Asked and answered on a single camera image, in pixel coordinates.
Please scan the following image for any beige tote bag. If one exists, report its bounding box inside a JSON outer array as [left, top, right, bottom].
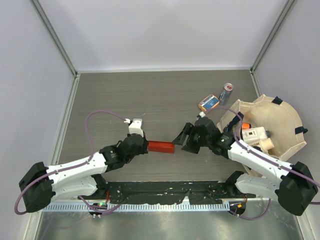
[[216, 94, 309, 179]]

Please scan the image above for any orange blue snack pack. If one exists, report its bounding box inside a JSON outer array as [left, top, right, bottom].
[[198, 94, 220, 114]]

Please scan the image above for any orange capped bottle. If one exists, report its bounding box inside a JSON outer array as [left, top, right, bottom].
[[241, 122, 252, 130]]

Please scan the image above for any white slotted cable duct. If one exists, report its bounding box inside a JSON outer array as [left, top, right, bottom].
[[43, 201, 230, 213]]

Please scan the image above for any red paper box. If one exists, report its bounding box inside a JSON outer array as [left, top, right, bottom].
[[148, 141, 175, 154]]

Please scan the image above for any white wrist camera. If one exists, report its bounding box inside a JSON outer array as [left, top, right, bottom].
[[124, 118, 144, 137], [196, 111, 207, 119]]

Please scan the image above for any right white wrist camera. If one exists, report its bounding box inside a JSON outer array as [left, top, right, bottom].
[[196, 111, 207, 119]]

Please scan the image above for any silver drink can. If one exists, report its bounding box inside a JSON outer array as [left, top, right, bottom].
[[218, 83, 234, 106]]

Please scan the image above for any white cosmetic box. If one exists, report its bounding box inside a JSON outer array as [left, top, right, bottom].
[[241, 126, 271, 144]]

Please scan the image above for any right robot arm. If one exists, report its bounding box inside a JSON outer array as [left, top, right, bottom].
[[172, 117, 320, 216]]

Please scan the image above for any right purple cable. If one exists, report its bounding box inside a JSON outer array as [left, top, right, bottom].
[[206, 105, 320, 221]]

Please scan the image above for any beige cylinder bottle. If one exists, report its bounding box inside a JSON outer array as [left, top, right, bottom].
[[252, 138, 275, 153]]

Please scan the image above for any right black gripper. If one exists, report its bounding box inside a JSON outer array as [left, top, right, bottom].
[[171, 122, 211, 154]]

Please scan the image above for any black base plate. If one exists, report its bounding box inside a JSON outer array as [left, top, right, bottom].
[[103, 181, 255, 205]]

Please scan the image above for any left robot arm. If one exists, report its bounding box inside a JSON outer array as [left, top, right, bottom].
[[18, 134, 149, 213]]

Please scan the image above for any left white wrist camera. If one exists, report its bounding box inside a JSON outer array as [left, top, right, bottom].
[[124, 118, 144, 137]]

